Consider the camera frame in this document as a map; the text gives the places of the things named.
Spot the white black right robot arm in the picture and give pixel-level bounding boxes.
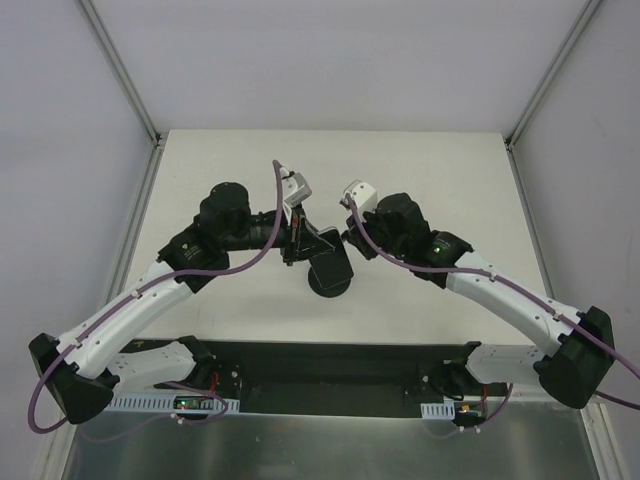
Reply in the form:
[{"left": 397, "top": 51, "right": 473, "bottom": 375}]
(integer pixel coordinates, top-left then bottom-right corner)
[{"left": 341, "top": 182, "right": 615, "bottom": 409}]

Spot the black phone stand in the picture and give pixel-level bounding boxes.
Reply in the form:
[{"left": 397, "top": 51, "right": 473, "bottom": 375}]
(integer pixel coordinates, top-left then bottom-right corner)
[{"left": 307, "top": 270, "right": 351, "bottom": 299}]

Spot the shiny metal front panel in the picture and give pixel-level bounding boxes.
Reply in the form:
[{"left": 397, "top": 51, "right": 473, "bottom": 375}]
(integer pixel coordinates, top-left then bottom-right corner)
[{"left": 35, "top": 394, "right": 617, "bottom": 479}]

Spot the aluminium table rail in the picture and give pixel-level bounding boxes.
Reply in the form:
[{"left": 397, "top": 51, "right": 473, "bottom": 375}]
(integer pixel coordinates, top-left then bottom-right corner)
[
  {"left": 505, "top": 146, "right": 557, "bottom": 300},
  {"left": 31, "top": 132, "right": 169, "bottom": 479}
]

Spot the aluminium right table rail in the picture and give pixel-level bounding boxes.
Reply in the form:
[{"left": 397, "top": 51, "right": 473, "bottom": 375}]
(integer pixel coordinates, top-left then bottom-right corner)
[{"left": 505, "top": 146, "right": 557, "bottom": 300}]

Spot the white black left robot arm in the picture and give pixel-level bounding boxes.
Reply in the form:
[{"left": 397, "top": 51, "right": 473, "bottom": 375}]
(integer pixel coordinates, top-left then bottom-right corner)
[{"left": 27, "top": 173, "right": 342, "bottom": 434}]

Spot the aluminium left frame post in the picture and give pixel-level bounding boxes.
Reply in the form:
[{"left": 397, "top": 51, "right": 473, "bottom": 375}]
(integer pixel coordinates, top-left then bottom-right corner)
[{"left": 75, "top": 0, "right": 162, "bottom": 147}]

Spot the white slotted left cable duct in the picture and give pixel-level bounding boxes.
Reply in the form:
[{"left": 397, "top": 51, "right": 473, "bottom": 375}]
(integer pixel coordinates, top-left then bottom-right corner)
[{"left": 105, "top": 393, "right": 240, "bottom": 416}]

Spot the aluminium left table rail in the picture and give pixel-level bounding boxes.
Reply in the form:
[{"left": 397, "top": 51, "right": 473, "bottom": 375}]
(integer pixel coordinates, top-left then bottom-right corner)
[{"left": 31, "top": 132, "right": 169, "bottom": 479}]

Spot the white slotted right cable duct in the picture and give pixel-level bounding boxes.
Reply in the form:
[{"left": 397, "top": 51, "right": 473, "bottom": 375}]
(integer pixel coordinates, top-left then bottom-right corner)
[{"left": 420, "top": 399, "right": 456, "bottom": 421}]

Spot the aluminium right frame post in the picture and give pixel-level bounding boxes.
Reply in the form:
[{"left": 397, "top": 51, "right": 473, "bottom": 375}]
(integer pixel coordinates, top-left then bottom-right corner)
[{"left": 504, "top": 0, "right": 607, "bottom": 152}]

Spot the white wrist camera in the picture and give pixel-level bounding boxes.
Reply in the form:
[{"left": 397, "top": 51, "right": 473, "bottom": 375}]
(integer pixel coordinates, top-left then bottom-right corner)
[
  {"left": 339, "top": 180, "right": 378, "bottom": 214},
  {"left": 279, "top": 166, "right": 312, "bottom": 224}
]

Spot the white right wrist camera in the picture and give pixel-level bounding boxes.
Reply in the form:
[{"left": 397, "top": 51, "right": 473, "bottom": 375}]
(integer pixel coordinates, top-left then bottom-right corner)
[{"left": 339, "top": 180, "right": 378, "bottom": 214}]

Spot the white slotted cable duct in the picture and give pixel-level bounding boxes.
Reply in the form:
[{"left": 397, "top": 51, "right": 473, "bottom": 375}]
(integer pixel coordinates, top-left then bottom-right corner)
[
  {"left": 420, "top": 399, "right": 456, "bottom": 421},
  {"left": 105, "top": 393, "right": 240, "bottom": 416}
]

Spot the aluminium frame post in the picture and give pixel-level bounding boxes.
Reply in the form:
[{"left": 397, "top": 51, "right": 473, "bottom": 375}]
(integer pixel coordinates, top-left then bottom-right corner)
[
  {"left": 75, "top": 0, "right": 162, "bottom": 147},
  {"left": 504, "top": 0, "right": 607, "bottom": 152}
]

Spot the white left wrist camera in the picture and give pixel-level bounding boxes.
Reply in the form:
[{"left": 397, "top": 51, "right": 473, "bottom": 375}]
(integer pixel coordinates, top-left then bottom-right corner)
[{"left": 279, "top": 166, "right": 312, "bottom": 224}]

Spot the light blue smartphone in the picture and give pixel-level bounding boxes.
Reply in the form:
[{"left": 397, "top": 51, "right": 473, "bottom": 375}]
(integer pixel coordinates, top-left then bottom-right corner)
[{"left": 308, "top": 229, "right": 354, "bottom": 288}]

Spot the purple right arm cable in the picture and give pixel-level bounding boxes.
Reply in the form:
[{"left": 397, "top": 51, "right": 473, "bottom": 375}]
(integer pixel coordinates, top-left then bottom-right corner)
[{"left": 342, "top": 197, "right": 640, "bottom": 406}]

